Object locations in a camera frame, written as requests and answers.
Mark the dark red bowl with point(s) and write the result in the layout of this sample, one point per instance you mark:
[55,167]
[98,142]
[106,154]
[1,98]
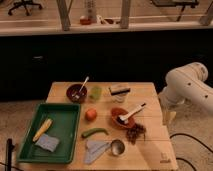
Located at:
[73,89]

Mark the orange brown bowl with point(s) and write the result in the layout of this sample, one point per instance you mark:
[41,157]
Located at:
[116,114]

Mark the yellow corn cob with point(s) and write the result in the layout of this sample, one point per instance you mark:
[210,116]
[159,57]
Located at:
[44,127]

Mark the small metal cup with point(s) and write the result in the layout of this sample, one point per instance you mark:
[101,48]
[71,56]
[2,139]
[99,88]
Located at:
[117,147]

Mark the metal spoon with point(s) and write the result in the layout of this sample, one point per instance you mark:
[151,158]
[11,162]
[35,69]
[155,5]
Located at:
[77,94]

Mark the black office chair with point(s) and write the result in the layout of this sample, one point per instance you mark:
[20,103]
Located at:
[25,4]

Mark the red object on shelf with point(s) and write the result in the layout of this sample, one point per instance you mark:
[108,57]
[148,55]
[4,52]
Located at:
[85,21]

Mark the black stand post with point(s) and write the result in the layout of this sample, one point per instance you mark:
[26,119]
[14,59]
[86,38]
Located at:
[8,159]

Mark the grey folded cloth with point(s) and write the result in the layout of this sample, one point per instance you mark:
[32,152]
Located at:
[94,149]

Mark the red apple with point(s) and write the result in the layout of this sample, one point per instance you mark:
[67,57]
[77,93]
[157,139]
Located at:
[90,114]

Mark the green cucumber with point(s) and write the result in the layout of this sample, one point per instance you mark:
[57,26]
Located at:
[92,131]

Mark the blue sponge in tray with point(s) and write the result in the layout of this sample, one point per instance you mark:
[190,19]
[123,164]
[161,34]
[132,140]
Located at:
[47,142]

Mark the green plastic tray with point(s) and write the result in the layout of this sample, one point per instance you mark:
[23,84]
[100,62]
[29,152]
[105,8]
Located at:
[64,127]

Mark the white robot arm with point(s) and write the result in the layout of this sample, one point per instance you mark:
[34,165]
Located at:
[185,83]

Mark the dark grape bunch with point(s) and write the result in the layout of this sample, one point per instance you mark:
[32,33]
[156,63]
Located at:
[134,133]

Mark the green plastic cup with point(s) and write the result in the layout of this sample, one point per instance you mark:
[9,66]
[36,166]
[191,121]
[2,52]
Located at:
[95,93]

